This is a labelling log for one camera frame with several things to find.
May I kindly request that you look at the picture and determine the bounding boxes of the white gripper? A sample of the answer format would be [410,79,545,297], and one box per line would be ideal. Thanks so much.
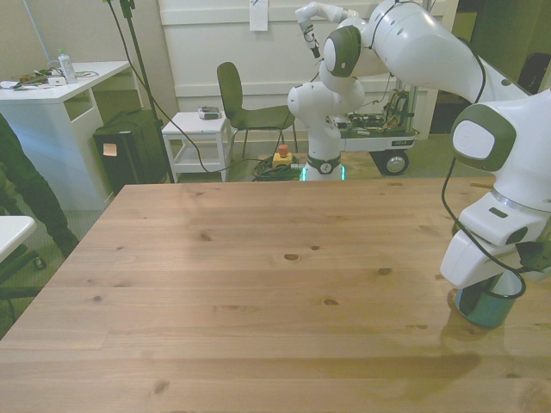
[439,231,521,290]

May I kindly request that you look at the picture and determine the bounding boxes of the blue enamel mug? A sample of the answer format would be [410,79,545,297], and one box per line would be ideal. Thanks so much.
[454,273,528,330]

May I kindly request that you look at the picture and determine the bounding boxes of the white wheeled equipment cart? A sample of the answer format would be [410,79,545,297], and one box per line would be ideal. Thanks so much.
[326,81,438,176]

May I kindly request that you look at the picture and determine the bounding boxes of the yellow emergency stop button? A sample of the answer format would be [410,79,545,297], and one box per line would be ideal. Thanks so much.
[271,144,294,170]

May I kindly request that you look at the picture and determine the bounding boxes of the dark plastic chair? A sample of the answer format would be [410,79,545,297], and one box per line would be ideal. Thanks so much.
[215,61,299,158]

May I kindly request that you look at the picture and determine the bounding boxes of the grey handheld device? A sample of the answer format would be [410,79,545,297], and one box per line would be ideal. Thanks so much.
[197,104,224,121]

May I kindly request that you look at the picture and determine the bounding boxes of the white side table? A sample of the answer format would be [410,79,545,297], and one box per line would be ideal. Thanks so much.
[160,111,234,183]

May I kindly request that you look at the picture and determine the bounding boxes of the white paper sheet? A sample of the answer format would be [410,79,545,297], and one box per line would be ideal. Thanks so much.
[249,0,270,33]

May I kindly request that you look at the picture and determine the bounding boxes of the black case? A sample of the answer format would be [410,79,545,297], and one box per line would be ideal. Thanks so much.
[92,110,171,195]

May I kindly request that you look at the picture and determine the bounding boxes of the black tripod stand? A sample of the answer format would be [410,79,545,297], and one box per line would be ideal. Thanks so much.
[100,0,176,185]

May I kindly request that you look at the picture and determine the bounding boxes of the person leg dark trousers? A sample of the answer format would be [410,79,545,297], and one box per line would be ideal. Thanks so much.
[0,113,81,260]

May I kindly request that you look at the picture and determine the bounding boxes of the clear plastic bottle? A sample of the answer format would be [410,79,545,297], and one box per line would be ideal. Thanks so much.
[57,47,79,85]

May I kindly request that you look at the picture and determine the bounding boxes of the white desk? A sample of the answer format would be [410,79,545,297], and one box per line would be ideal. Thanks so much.
[0,59,133,213]

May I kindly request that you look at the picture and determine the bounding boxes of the black office chair base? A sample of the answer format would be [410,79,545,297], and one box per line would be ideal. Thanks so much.
[0,244,49,324]

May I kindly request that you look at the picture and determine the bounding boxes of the white round table edge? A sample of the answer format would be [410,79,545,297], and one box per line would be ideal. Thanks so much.
[0,214,38,264]

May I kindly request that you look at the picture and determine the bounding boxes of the thin white pole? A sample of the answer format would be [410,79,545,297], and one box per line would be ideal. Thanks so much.
[22,0,49,66]

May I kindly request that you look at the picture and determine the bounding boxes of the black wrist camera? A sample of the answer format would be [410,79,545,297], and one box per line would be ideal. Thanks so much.
[516,241,551,283]

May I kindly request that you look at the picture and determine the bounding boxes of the coiled black floor cables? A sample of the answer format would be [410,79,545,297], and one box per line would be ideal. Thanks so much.
[251,156,309,183]

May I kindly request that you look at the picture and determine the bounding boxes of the black tripod cable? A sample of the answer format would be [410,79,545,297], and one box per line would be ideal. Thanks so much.
[102,0,276,176]

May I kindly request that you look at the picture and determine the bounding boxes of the tangled wires bundle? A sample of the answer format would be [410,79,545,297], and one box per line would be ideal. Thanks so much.
[0,66,59,92]

